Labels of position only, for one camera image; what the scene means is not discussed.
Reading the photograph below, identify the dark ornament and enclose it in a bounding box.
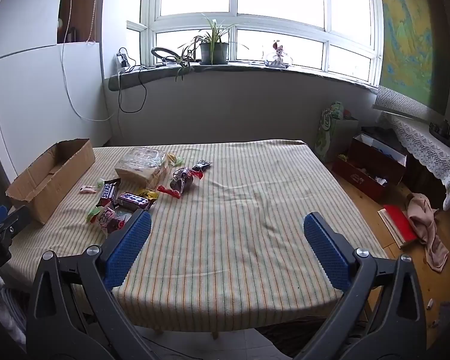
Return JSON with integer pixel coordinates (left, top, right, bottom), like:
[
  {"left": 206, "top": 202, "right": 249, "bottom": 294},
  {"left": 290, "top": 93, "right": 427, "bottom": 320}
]
[{"left": 429, "top": 120, "right": 450, "bottom": 147}]

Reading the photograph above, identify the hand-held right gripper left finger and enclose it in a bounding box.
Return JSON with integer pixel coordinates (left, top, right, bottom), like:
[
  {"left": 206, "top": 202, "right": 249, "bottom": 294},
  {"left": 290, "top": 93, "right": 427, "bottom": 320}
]
[{"left": 26, "top": 210, "right": 162, "bottom": 360}]

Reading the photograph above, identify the red book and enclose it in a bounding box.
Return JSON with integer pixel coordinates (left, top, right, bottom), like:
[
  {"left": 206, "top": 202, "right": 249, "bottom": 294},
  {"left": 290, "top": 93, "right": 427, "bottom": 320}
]
[{"left": 378, "top": 204, "right": 419, "bottom": 249}]

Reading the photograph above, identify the white cabinet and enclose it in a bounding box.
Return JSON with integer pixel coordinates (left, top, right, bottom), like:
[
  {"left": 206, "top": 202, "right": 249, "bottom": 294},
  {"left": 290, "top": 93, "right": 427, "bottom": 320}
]
[{"left": 0, "top": 0, "right": 113, "bottom": 181}]

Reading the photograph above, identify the small figurine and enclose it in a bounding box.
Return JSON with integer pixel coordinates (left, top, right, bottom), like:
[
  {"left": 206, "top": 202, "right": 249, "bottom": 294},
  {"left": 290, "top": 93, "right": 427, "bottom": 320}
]
[{"left": 262, "top": 40, "right": 294, "bottom": 69}]

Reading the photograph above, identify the yellow blue wall painting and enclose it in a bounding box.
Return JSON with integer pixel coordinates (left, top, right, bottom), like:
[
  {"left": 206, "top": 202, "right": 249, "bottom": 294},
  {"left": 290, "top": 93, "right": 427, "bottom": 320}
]
[{"left": 377, "top": 0, "right": 449, "bottom": 115}]

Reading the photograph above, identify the beige pink cloth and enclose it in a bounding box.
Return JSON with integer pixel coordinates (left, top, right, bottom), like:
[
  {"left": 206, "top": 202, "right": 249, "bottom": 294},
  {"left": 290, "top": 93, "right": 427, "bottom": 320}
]
[{"left": 405, "top": 192, "right": 449, "bottom": 274}]

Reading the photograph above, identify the cardboard box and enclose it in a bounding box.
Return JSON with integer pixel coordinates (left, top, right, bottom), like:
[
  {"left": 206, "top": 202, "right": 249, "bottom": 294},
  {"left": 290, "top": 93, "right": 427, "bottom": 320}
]
[{"left": 5, "top": 138, "right": 96, "bottom": 226}]

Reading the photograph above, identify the potted spider plant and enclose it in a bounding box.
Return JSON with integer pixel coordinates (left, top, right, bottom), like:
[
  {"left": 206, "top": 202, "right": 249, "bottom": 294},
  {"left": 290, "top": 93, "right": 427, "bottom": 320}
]
[{"left": 174, "top": 13, "right": 248, "bottom": 81}]

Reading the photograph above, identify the clear dark red snack packet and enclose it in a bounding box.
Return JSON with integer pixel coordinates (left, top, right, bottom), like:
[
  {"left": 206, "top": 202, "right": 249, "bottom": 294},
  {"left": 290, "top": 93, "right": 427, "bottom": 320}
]
[{"left": 157, "top": 167, "right": 203, "bottom": 199}]

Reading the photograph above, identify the white framed window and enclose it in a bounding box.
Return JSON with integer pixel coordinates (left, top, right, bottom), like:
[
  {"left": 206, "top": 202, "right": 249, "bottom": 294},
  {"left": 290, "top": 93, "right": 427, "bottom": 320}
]
[{"left": 140, "top": 0, "right": 383, "bottom": 83}]

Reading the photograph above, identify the red patterned snack packet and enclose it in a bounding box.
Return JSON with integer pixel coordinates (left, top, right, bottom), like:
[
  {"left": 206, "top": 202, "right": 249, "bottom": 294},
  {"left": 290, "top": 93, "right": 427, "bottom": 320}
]
[{"left": 97, "top": 206, "right": 130, "bottom": 238}]

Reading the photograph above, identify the brown chocolate bar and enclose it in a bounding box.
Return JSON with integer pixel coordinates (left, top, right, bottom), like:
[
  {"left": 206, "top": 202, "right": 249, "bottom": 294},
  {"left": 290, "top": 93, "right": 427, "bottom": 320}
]
[{"left": 100, "top": 179, "right": 121, "bottom": 208}]

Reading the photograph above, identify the ring light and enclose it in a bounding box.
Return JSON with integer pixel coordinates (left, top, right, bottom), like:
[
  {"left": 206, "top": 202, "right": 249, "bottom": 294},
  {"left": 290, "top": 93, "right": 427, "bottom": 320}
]
[{"left": 151, "top": 47, "right": 179, "bottom": 67}]

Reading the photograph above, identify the black cable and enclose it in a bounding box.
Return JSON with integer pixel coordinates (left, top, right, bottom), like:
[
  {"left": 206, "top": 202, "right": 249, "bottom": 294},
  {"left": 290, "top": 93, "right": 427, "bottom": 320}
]
[{"left": 118, "top": 64, "right": 148, "bottom": 114}]

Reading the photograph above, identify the white cable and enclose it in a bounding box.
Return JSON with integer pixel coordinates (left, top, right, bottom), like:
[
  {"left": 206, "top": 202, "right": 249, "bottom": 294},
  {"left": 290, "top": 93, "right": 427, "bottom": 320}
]
[{"left": 60, "top": 0, "right": 113, "bottom": 122}]

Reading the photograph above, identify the dark red box lid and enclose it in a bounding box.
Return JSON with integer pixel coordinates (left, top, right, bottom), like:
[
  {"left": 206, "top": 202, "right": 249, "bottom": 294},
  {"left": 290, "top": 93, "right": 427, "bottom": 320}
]
[{"left": 332, "top": 156, "right": 389, "bottom": 204}]

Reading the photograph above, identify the white lace cloth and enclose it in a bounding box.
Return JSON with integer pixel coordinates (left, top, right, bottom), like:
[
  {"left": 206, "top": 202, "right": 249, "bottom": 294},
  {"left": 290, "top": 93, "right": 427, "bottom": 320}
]
[{"left": 373, "top": 85, "right": 450, "bottom": 211}]

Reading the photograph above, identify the green gift bag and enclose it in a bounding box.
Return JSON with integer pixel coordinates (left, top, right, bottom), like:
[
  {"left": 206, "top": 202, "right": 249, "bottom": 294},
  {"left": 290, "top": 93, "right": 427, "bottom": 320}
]
[{"left": 314, "top": 101, "right": 347, "bottom": 163}]

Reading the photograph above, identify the striped tablecloth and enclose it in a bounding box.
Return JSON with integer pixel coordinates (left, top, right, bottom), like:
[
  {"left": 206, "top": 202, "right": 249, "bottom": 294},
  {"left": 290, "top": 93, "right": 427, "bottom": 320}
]
[{"left": 2, "top": 139, "right": 389, "bottom": 332}]

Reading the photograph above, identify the open dark red box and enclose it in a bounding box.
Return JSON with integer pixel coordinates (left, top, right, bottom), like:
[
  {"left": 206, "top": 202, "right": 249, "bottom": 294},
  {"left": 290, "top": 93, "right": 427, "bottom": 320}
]
[{"left": 350, "top": 132, "right": 407, "bottom": 185}]

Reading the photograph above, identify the grey stone window sill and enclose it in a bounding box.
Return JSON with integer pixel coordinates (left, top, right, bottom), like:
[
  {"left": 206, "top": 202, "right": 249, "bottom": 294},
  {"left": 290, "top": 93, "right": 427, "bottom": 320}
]
[{"left": 109, "top": 62, "right": 379, "bottom": 92}]

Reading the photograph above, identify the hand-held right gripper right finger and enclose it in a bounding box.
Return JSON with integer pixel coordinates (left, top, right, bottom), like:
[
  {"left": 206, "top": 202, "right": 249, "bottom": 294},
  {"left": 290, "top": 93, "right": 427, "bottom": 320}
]
[{"left": 292, "top": 212, "right": 428, "bottom": 360}]

